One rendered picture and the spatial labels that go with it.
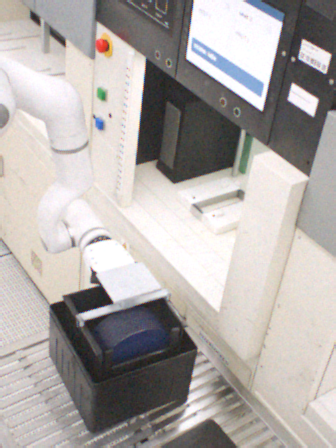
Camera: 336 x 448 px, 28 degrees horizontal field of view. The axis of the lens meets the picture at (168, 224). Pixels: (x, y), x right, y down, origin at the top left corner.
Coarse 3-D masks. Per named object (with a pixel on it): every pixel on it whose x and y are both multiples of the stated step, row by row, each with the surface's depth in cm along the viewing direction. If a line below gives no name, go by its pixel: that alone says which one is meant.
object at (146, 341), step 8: (152, 328) 159; (128, 336) 156; (136, 336) 158; (144, 336) 159; (152, 336) 161; (160, 336) 162; (168, 336) 164; (120, 344) 156; (128, 344) 158; (136, 344) 159; (144, 344) 161; (152, 344) 163; (160, 344) 164; (168, 344) 166; (120, 352) 158; (128, 352) 160; (136, 352) 161; (144, 352) 163; (120, 360) 160; (128, 360) 161
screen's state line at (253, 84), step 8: (192, 40) 160; (192, 48) 160; (200, 48) 158; (208, 48) 156; (208, 56) 156; (216, 56) 154; (216, 64) 155; (224, 64) 152; (232, 64) 150; (224, 72) 153; (232, 72) 151; (240, 72) 149; (240, 80) 149; (248, 80) 147; (256, 80) 145; (248, 88) 148; (256, 88) 146
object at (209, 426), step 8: (200, 424) 154; (208, 424) 154; (216, 424) 155; (184, 432) 152; (192, 432) 152; (200, 432) 153; (208, 432) 153; (216, 432) 153; (224, 432) 153; (176, 440) 150; (184, 440) 150; (192, 440) 151; (200, 440) 151; (208, 440) 151; (216, 440) 151; (224, 440) 152
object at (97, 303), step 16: (112, 272) 158; (128, 272) 158; (144, 272) 159; (96, 288) 168; (112, 288) 153; (128, 288) 154; (144, 288) 155; (160, 288) 155; (80, 304) 168; (96, 304) 171; (112, 304) 160; (128, 304) 159; (144, 304) 175; (160, 304) 168; (80, 320) 155; (96, 320) 175; (160, 320) 169; (176, 320) 162; (80, 336) 162; (176, 336) 161; (80, 352) 164; (96, 352) 151; (112, 352) 153; (160, 352) 162; (176, 352) 166; (96, 368) 156; (112, 368) 156; (128, 368) 159
